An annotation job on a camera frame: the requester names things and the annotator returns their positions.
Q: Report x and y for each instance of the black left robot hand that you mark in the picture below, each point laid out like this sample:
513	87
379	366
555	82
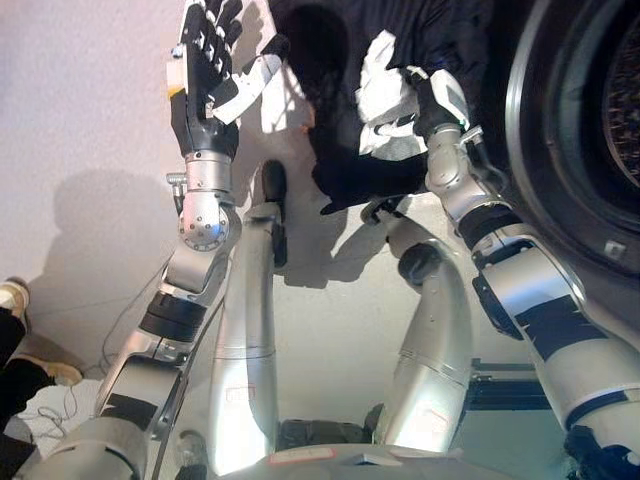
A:
200	75

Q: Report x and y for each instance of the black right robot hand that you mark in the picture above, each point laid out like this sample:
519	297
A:
440	102

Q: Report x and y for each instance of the black garment with white print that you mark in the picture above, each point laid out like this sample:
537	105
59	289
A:
375	175

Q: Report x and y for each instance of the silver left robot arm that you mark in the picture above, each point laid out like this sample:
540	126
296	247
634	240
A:
200	225

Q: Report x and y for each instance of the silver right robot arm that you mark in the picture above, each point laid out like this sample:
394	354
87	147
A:
535	285

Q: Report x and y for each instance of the washing machine drum door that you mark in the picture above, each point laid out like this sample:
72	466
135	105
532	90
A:
555	165

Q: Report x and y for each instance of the black left robot foot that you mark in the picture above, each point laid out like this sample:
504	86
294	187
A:
274	182

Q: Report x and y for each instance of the perforated steel washer drum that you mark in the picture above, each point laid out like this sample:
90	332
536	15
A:
625	110

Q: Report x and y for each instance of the silver left robot leg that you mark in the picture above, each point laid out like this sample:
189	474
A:
247	325

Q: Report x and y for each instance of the beige shoe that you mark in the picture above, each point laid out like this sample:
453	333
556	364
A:
12	295
57	371

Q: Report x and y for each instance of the grey robot torso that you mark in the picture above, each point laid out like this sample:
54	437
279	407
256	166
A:
325	462

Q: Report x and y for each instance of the black metal frame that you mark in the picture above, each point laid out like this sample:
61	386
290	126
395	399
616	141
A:
505	385

